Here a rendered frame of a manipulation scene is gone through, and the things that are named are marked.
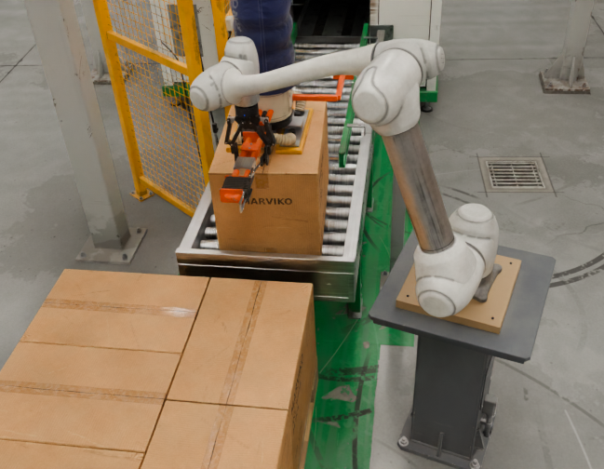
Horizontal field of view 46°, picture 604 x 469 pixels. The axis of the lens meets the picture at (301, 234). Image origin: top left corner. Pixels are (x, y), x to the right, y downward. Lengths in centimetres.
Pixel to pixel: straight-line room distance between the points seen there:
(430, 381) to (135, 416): 101
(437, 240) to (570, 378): 138
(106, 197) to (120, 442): 169
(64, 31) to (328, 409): 195
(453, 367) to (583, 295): 126
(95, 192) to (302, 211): 138
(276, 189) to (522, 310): 95
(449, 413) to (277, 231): 92
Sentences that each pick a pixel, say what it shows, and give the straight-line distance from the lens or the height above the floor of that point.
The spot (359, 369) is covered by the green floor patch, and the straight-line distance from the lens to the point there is 309.
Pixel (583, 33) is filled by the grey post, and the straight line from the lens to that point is 535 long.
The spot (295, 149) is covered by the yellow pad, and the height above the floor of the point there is 97.
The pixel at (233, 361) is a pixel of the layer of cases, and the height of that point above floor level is 54.
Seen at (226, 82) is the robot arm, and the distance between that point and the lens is 206.
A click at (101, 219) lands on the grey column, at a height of 22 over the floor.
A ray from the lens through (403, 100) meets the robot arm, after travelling 177.
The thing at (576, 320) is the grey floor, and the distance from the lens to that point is 346.
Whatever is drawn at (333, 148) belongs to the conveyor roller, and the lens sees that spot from 348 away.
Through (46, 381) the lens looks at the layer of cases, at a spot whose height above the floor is 54.
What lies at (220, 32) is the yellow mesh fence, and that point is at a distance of 365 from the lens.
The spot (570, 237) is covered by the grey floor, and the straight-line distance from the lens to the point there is 393.
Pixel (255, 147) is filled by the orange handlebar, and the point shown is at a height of 109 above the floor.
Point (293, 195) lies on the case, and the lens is 260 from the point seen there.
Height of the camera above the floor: 231
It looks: 37 degrees down
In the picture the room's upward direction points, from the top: 3 degrees counter-clockwise
